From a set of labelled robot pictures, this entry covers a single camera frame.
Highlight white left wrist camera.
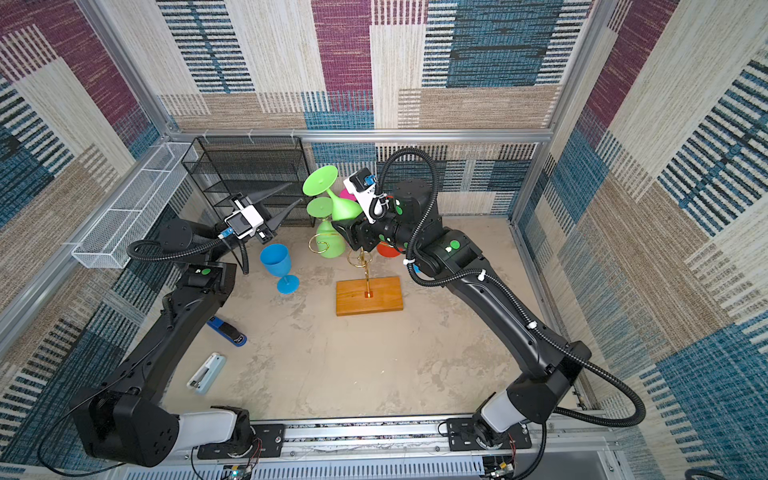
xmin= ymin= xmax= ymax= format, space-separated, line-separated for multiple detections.
xmin=224 ymin=194 xmax=265 ymax=240

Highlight green wine glass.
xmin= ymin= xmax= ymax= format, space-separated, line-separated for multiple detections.
xmin=307 ymin=197 xmax=346 ymax=259
xmin=302 ymin=165 xmax=363 ymax=221

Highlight green wine glass front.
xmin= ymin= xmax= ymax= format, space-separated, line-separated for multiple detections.
xmin=302 ymin=165 xmax=363 ymax=221

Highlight pink wine glass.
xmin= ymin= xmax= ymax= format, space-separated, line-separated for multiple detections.
xmin=339 ymin=189 xmax=356 ymax=201

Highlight light blue stapler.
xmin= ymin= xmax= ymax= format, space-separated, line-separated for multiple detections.
xmin=186 ymin=352 xmax=227 ymax=395

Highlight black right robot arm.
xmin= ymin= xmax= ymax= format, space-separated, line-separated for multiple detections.
xmin=332 ymin=147 xmax=646 ymax=449

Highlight blue wine glass front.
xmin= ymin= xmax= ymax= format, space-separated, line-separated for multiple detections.
xmin=260 ymin=244 xmax=300 ymax=295

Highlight red wine glass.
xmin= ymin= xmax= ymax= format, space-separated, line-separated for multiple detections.
xmin=376 ymin=242 xmax=401 ymax=258

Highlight white mesh wall basket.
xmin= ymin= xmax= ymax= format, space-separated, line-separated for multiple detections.
xmin=72 ymin=143 xmax=185 ymax=269

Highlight wooden rack base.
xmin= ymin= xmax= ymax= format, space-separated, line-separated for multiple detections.
xmin=336 ymin=276 xmax=404 ymax=316

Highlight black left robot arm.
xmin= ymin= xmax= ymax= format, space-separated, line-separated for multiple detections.
xmin=53 ymin=183 xmax=300 ymax=468

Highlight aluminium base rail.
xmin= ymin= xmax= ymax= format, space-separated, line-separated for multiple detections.
xmin=109 ymin=414 xmax=634 ymax=479

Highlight black mesh shelf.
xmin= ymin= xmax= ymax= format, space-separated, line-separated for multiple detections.
xmin=180 ymin=136 xmax=314 ymax=227

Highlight green wine glass back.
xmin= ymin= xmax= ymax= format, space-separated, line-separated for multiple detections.
xmin=307 ymin=197 xmax=346 ymax=259

